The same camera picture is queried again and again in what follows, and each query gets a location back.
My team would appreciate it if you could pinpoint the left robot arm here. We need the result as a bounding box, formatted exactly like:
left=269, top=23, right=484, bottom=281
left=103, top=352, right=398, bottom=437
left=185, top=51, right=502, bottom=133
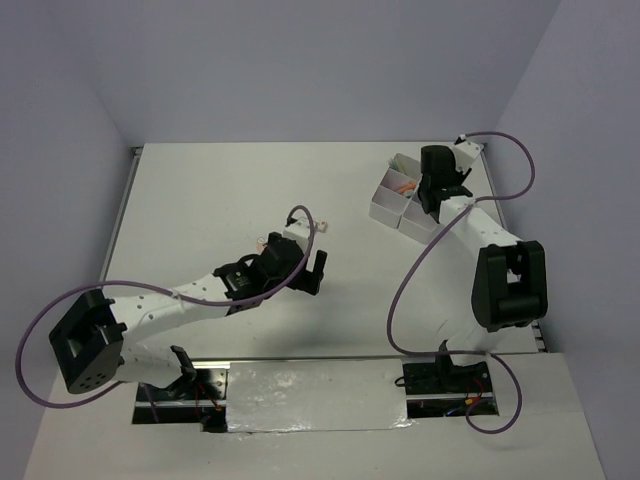
left=49, top=232, right=327, bottom=399

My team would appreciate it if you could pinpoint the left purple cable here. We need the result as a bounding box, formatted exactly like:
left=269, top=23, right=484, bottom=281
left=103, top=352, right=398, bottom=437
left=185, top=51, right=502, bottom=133
left=14, top=204, right=317, bottom=409

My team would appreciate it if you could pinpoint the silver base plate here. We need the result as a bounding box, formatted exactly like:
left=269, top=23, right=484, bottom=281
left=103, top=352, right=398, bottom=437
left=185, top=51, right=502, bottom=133
left=226, top=359, right=412, bottom=433

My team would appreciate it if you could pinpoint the yellow highlighter pen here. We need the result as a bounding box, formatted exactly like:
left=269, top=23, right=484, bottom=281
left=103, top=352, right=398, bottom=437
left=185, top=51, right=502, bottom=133
left=388, top=154, right=416, bottom=178

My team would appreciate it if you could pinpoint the white compartment container right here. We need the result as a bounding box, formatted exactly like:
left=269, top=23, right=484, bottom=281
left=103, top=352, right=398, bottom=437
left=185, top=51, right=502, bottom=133
left=398, top=200, right=438, bottom=245

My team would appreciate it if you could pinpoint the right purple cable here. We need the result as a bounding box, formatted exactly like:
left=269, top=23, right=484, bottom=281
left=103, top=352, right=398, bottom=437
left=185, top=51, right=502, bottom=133
left=387, top=130, right=539, bottom=435

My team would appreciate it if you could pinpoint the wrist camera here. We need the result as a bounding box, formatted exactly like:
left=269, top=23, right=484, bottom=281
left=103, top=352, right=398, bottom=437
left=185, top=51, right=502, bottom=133
left=451, top=134, right=484, bottom=173
left=282, top=218, right=310, bottom=250

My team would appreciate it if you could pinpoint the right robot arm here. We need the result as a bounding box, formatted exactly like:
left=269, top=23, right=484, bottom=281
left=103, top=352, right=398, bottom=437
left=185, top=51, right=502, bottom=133
left=417, top=142, right=548, bottom=391

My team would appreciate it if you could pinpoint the purple cable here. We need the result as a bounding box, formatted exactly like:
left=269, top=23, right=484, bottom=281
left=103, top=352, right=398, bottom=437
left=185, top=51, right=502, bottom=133
left=387, top=130, right=539, bottom=435
left=14, top=204, right=317, bottom=409

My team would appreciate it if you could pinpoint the orange cap highlighter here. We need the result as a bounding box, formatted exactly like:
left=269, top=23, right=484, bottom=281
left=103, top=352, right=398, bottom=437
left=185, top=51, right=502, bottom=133
left=396, top=182, right=417, bottom=197

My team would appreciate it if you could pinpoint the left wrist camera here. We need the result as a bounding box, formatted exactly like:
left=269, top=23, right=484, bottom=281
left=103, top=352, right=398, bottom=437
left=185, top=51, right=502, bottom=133
left=282, top=218, right=310, bottom=250

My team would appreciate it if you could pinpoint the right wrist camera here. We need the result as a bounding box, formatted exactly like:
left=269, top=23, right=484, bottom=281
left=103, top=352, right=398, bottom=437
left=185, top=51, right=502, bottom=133
left=451, top=134, right=484, bottom=173

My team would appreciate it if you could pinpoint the white compartment container left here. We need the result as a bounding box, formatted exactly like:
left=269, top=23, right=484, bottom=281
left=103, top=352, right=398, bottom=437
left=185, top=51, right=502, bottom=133
left=369, top=158, right=421, bottom=229

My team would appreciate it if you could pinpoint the white compartment container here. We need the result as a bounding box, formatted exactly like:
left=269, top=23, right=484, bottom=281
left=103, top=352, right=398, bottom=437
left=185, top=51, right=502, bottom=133
left=369, top=158, right=421, bottom=229
left=398, top=200, right=438, bottom=245

